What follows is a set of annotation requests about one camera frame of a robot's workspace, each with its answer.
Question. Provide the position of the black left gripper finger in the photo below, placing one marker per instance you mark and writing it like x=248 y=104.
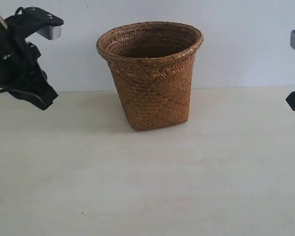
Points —
x=41 y=95
x=27 y=96

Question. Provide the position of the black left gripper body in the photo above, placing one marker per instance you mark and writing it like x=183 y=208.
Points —
x=15 y=55

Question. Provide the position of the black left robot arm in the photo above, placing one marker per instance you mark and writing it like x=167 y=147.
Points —
x=35 y=75

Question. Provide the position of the brown woven wicker basket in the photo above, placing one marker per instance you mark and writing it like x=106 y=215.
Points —
x=152 y=68

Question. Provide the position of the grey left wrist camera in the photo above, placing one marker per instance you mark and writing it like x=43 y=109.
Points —
x=50 y=32

